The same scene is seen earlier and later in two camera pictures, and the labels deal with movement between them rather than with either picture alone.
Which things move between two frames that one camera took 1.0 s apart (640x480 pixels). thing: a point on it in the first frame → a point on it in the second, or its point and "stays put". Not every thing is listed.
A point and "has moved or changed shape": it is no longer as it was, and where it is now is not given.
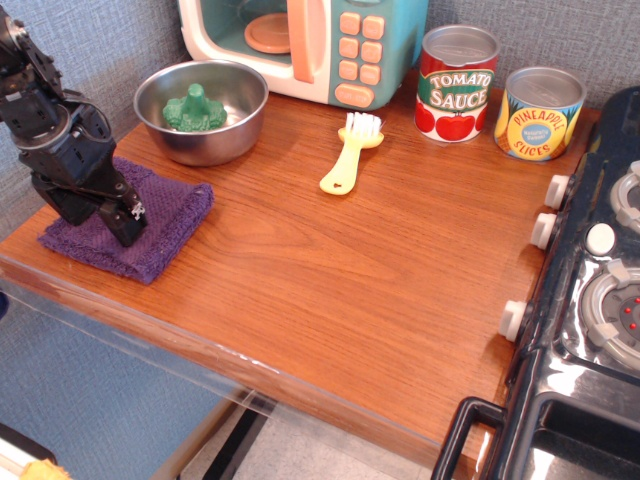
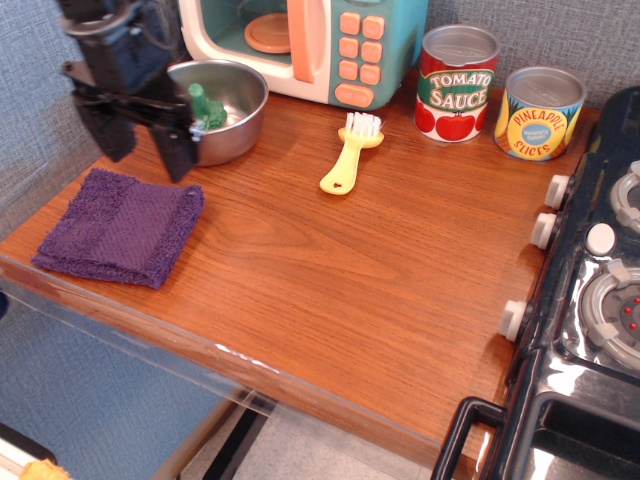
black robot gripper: [84, 160] → [126, 84]
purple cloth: [174, 211] has moved or changed shape
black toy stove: [573, 390] stays put
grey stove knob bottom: [511, 320] stays put
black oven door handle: [467, 410] stays put
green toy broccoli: [194, 112] stays put
